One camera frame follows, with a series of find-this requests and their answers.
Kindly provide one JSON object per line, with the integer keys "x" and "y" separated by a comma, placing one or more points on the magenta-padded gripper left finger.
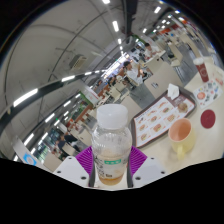
{"x": 70, "y": 168}

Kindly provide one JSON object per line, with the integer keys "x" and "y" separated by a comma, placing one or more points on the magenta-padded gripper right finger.
{"x": 151, "y": 169}

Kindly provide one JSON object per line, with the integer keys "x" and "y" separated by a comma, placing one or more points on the clear white-capped drink bottle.
{"x": 111, "y": 146}

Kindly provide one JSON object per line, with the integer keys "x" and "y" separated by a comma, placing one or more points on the person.
{"x": 70, "y": 137}
{"x": 133, "y": 74}
{"x": 61, "y": 145}
{"x": 150, "y": 51}

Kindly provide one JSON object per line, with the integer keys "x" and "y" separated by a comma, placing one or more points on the printed paper tray liner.
{"x": 156, "y": 121}

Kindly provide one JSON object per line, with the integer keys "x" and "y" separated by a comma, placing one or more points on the pale yellow mug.
{"x": 188, "y": 138}

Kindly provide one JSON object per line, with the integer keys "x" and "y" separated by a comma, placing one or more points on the cream plastic chair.
{"x": 165, "y": 80}
{"x": 129, "y": 107}

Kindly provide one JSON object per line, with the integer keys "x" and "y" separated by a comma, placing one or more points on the flat round red coaster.
{"x": 208, "y": 119}

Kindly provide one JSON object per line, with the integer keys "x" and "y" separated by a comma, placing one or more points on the white paper napkin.
{"x": 173, "y": 91}

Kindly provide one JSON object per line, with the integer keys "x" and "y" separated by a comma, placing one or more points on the group of ceiling lights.
{"x": 25, "y": 97}

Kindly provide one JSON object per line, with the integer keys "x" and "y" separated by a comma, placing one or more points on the ceiling air conditioner unit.
{"x": 78, "y": 62}

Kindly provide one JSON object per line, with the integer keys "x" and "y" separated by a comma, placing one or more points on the red paper cup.
{"x": 202, "y": 71}

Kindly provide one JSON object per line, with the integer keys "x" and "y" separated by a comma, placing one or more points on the group of cream chairs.
{"x": 175, "y": 53}

